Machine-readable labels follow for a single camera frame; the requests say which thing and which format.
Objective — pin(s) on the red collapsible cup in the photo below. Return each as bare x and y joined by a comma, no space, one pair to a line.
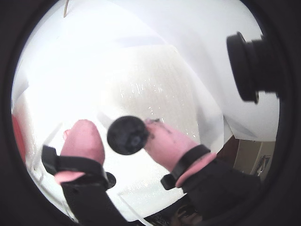
17,134

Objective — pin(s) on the white stick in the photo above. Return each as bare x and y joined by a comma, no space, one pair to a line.
53,134
131,208
38,169

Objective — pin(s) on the pink padded gripper finger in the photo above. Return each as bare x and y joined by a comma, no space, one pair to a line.
82,143
169,148

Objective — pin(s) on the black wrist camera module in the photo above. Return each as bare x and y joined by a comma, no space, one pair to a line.
244,66

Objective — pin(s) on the thin wooden dowel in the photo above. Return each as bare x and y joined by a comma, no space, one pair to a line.
66,8

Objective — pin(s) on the white foam board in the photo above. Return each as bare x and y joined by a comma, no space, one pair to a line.
164,94

